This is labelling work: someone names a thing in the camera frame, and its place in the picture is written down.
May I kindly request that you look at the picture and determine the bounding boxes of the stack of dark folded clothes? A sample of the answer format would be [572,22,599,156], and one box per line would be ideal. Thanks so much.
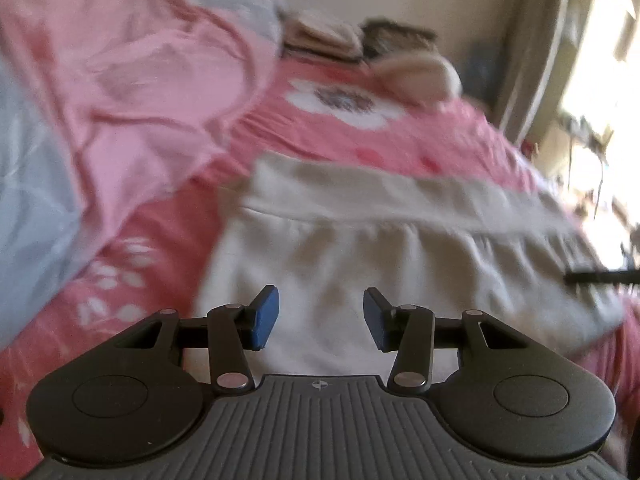
[361,17,440,60]

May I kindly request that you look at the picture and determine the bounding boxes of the folding table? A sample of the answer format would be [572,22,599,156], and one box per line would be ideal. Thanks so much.
[557,115,621,221]

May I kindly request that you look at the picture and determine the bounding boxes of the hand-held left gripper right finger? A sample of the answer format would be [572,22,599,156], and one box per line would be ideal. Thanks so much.
[363,287,528,395]

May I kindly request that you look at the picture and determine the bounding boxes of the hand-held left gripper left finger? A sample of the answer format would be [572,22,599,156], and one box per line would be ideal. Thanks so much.
[102,285,280,395]

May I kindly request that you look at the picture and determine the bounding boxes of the beige jacket with black trim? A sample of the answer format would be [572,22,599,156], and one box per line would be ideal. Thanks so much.
[192,154,626,378]

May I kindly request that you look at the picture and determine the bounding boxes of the pink grey floral duvet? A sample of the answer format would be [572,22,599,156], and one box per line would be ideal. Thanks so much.
[0,0,288,351]

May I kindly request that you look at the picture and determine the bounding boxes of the grey curtain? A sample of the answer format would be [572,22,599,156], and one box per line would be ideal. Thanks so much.
[495,0,578,146]

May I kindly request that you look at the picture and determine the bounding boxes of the checked folded cloth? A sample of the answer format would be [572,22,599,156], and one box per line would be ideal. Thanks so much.
[286,11,364,57]

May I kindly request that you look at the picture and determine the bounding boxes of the white fleece folded blanket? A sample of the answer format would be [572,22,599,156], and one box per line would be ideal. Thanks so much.
[372,54,463,105]

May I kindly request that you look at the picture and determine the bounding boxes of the pink floral bed blanket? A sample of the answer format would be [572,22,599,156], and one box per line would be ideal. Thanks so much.
[0,57,640,471]

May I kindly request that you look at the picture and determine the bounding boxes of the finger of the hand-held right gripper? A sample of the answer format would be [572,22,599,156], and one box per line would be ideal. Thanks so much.
[565,270,640,287]

